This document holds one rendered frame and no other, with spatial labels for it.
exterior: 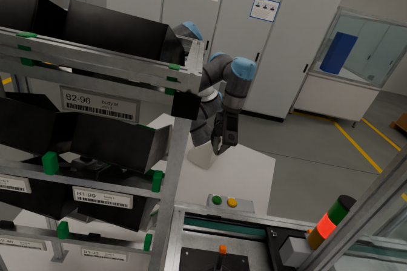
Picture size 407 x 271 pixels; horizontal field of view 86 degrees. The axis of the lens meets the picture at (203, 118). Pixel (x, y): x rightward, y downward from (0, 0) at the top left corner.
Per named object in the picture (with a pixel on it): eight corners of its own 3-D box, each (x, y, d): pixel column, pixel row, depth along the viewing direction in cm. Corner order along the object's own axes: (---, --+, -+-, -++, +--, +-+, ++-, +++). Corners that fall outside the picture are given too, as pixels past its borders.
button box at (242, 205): (206, 201, 102) (209, 192, 99) (248, 208, 104) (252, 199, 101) (206, 215, 96) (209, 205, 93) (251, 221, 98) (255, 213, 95)
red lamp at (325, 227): (313, 221, 54) (323, 208, 52) (331, 224, 54) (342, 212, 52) (322, 241, 50) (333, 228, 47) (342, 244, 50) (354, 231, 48)
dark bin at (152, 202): (132, 170, 72) (138, 149, 71) (170, 182, 71) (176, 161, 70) (76, 212, 44) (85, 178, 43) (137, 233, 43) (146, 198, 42)
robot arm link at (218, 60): (196, 60, 76) (210, 72, 68) (223, 46, 78) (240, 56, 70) (203, 78, 81) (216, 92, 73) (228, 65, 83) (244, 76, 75)
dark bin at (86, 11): (139, 80, 56) (146, 52, 55) (188, 94, 55) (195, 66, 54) (57, 56, 28) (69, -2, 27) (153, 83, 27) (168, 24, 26)
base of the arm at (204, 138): (200, 139, 139) (192, 126, 138) (219, 130, 132) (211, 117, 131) (190, 149, 126) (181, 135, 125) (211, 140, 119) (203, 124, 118)
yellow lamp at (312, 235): (304, 232, 56) (313, 221, 54) (322, 235, 57) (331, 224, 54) (312, 252, 52) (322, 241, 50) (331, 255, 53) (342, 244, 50)
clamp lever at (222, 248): (214, 265, 70) (219, 244, 69) (220, 265, 70) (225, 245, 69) (215, 274, 66) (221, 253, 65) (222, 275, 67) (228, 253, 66)
